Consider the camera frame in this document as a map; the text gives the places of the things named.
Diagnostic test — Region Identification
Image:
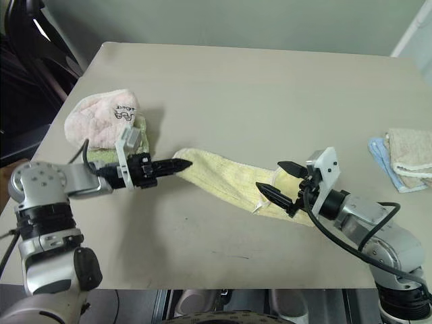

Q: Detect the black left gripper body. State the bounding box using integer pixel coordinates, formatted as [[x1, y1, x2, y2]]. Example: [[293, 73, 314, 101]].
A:
[[126, 153, 159, 190]]

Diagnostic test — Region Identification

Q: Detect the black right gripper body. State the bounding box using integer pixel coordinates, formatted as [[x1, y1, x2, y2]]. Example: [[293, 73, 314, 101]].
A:
[[288, 173, 321, 217]]

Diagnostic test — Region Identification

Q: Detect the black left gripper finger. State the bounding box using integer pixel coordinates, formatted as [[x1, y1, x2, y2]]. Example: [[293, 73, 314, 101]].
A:
[[150, 157, 193, 171], [151, 167, 190, 179]]

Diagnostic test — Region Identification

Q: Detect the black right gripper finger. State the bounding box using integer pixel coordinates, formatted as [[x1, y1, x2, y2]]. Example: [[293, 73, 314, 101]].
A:
[[277, 161, 307, 180], [255, 182, 298, 212]]

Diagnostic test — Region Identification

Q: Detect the yellow fluffy towel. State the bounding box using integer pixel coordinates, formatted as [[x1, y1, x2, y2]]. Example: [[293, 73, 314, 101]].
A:
[[171, 147, 320, 227]]

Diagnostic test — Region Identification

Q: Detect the green folded towel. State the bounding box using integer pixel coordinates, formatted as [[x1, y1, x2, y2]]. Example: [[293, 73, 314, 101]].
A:
[[86, 123, 151, 165]]

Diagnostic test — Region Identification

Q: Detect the pink folded towel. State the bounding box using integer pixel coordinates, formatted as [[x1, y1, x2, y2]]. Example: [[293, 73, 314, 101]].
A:
[[63, 87, 146, 149]]

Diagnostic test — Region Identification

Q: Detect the light blue folded towel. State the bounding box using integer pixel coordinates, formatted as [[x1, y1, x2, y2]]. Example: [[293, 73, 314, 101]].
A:
[[367, 136, 419, 194]]

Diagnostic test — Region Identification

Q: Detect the beige folded towel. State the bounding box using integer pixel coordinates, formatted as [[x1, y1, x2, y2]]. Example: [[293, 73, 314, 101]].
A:
[[384, 127, 432, 190]]

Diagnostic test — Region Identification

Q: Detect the speckled dark round disc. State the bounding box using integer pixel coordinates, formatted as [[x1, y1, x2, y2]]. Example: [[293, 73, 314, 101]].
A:
[[173, 310, 283, 324]]

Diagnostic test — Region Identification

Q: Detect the grey rounded shape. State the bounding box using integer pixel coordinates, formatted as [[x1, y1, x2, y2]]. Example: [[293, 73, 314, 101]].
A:
[[175, 290, 222, 318]]

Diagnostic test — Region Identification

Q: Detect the black chair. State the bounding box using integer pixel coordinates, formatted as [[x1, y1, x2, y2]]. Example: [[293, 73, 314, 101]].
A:
[[0, 0, 84, 163]]

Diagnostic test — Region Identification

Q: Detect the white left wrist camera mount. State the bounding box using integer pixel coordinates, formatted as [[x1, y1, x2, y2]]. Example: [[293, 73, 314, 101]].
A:
[[114, 127, 146, 190]]

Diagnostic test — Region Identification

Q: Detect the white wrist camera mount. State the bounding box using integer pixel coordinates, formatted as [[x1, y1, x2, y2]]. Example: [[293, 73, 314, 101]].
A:
[[114, 127, 146, 190], [305, 147, 338, 217]]

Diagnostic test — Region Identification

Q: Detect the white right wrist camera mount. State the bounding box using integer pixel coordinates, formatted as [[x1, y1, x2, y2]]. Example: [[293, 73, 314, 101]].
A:
[[305, 147, 338, 217]]

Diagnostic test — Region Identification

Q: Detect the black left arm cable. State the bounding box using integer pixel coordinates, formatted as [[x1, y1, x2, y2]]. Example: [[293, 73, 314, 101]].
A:
[[67, 138, 102, 176]]

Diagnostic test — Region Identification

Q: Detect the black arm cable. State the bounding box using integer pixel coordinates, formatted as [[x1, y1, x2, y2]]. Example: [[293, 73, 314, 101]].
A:
[[67, 138, 102, 176], [300, 188, 428, 288]]

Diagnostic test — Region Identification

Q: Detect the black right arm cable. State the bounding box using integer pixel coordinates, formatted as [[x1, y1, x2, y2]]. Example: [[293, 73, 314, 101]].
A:
[[300, 188, 428, 288]]

